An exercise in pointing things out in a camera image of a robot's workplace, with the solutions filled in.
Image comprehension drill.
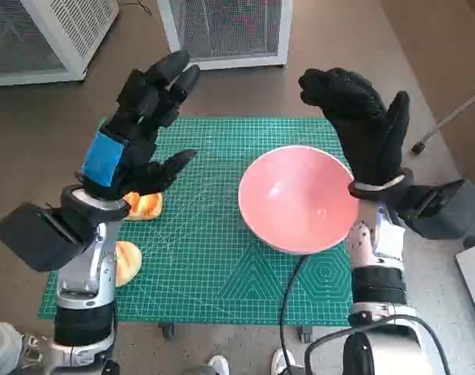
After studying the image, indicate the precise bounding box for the pink bowl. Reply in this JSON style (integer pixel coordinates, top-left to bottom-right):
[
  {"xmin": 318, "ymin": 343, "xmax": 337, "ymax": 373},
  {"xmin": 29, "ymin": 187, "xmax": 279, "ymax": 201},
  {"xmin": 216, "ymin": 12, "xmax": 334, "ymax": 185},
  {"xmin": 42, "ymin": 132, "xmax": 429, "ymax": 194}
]
[{"xmin": 237, "ymin": 145, "xmax": 360, "ymax": 255}]

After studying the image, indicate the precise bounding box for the white shoe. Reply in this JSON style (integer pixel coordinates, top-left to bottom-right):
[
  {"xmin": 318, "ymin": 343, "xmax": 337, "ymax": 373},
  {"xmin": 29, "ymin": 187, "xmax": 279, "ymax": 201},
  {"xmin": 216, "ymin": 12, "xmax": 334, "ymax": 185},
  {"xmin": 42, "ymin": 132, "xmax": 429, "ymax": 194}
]
[
  {"xmin": 208, "ymin": 354, "xmax": 230, "ymax": 375},
  {"xmin": 271, "ymin": 348, "xmax": 297, "ymax": 375}
]

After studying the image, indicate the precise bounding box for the person's leg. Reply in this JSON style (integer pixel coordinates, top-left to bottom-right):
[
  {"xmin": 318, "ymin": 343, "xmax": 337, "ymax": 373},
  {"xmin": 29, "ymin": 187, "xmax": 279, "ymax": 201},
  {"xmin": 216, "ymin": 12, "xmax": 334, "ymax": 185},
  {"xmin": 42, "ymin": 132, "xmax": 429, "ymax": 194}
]
[{"xmin": 0, "ymin": 322, "xmax": 23, "ymax": 375}]

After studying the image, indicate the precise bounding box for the thick black robot cable loop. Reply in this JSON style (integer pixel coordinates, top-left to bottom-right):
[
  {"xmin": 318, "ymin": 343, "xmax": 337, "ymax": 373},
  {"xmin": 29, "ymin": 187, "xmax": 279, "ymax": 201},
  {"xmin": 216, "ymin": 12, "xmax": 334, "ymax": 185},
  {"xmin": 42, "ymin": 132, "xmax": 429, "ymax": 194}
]
[{"xmin": 304, "ymin": 314, "xmax": 449, "ymax": 375}]

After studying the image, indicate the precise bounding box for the green cutting mat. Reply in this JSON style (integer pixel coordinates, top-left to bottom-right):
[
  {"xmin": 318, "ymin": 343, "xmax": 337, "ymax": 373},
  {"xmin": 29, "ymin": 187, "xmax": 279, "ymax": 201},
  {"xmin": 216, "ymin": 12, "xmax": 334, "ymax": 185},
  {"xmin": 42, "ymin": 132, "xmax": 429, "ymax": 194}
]
[{"xmin": 37, "ymin": 116, "xmax": 355, "ymax": 327}]

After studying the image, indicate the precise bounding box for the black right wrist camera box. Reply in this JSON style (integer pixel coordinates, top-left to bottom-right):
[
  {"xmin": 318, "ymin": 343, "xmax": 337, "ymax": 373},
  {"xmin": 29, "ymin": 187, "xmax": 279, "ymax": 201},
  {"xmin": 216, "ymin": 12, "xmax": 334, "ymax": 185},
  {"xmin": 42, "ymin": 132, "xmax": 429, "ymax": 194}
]
[{"xmin": 393, "ymin": 179, "xmax": 475, "ymax": 240}]

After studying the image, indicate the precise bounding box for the small white mesh cabinet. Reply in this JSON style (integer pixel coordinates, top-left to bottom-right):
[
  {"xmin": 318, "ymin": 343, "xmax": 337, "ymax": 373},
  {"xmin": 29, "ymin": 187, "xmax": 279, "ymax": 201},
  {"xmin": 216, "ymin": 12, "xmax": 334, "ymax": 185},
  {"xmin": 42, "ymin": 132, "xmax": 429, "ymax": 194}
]
[{"xmin": 156, "ymin": 0, "xmax": 294, "ymax": 71}]

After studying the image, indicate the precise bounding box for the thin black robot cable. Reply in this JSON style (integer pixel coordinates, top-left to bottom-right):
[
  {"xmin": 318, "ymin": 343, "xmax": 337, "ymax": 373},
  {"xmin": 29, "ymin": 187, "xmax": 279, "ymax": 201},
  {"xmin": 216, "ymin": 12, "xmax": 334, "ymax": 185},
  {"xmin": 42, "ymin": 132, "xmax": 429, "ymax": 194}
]
[{"xmin": 280, "ymin": 254, "xmax": 313, "ymax": 375}]

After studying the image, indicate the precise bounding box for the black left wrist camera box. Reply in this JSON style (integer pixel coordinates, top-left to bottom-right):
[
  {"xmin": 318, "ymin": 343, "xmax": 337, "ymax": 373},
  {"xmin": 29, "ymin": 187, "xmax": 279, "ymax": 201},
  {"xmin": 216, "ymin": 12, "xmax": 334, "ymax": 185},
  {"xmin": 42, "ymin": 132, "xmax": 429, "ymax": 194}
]
[{"xmin": 0, "ymin": 202, "xmax": 92, "ymax": 273}]

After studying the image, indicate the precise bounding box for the large white mesh cabinet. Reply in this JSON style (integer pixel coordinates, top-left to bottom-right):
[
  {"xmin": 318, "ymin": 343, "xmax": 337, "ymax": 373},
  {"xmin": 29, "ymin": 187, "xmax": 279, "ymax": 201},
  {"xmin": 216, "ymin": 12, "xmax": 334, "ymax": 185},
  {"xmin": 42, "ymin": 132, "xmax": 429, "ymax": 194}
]
[{"xmin": 0, "ymin": 0, "xmax": 120, "ymax": 88}]

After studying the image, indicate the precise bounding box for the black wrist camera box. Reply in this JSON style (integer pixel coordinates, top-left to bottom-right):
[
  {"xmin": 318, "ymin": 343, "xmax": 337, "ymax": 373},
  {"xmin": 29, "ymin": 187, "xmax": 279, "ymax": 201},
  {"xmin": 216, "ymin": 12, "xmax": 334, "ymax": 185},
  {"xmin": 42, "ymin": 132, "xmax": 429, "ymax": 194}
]
[
  {"xmin": 393, "ymin": 179, "xmax": 475, "ymax": 240},
  {"xmin": 0, "ymin": 202, "xmax": 92, "ymax": 273}
]

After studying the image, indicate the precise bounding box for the grey chair with caster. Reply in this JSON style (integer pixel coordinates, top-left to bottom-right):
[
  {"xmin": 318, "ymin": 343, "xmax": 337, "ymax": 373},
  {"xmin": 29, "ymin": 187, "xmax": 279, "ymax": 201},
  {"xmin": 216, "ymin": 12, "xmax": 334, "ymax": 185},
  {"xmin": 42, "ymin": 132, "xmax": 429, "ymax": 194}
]
[{"xmin": 412, "ymin": 77, "xmax": 475, "ymax": 155}]

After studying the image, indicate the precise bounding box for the person's shoe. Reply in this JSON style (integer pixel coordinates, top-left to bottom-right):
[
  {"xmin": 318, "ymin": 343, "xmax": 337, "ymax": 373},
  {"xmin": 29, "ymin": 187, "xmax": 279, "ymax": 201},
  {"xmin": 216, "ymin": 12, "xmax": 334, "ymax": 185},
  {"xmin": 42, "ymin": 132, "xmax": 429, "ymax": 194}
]
[{"xmin": 20, "ymin": 331, "xmax": 57, "ymax": 370}]

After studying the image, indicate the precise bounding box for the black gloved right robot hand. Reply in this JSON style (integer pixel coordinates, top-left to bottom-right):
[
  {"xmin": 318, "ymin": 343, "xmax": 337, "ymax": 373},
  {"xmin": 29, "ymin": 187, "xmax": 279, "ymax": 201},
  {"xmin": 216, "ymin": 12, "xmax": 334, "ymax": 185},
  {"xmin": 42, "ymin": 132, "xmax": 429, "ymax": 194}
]
[{"xmin": 298, "ymin": 67, "xmax": 411, "ymax": 184}]

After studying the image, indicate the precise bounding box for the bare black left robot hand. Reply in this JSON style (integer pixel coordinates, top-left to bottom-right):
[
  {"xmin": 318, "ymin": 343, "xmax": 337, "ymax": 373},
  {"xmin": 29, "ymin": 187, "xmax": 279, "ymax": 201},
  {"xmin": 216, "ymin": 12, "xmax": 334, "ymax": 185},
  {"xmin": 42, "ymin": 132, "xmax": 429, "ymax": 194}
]
[{"xmin": 73, "ymin": 49, "xmax": 202, "ymax": 202}]

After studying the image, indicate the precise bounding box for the round toy bread bun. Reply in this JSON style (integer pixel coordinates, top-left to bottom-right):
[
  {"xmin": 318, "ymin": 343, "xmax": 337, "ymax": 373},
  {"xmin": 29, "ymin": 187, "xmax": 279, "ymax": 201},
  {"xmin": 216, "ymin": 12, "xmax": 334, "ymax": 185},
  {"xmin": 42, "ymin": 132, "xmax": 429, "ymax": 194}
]
[{"xmin": 114, "ymin": 240, "xmax": 143, "ymax": 289}]

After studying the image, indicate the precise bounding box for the long toy bread loaf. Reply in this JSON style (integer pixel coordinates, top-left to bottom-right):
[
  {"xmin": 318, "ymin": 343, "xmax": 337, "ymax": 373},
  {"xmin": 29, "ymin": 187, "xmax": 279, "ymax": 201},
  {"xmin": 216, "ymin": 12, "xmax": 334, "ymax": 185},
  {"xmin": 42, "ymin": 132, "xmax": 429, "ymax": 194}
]
[{"xmin": 122, "ymin": 191, "xmax": 163, "ymax": 223}]

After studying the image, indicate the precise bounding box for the black floor cable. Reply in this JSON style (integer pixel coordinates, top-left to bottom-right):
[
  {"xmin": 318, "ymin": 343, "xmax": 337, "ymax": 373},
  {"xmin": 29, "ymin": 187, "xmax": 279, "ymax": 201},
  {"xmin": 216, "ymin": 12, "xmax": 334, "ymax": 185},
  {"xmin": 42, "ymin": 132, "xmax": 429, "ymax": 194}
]
[{"xmin": 118, "ymin": 0, "xmax": 155, "ymax": 16}]

